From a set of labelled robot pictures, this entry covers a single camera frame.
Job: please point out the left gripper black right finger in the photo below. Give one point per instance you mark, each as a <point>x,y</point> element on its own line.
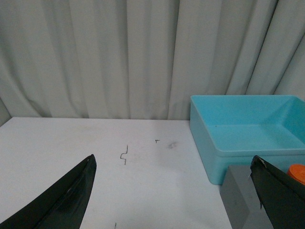
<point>282,197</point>

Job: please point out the light blue plastic box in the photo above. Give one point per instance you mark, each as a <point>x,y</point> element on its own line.
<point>232,129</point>

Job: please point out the gray block with round recess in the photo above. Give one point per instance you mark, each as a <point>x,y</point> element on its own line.
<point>241,201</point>

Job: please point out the orange cylindrical part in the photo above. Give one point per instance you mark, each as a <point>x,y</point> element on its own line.
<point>297,172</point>

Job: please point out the white pleated curtain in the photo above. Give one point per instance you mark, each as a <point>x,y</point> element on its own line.
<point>144,59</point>

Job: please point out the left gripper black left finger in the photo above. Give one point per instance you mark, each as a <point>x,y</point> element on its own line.
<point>62,205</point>

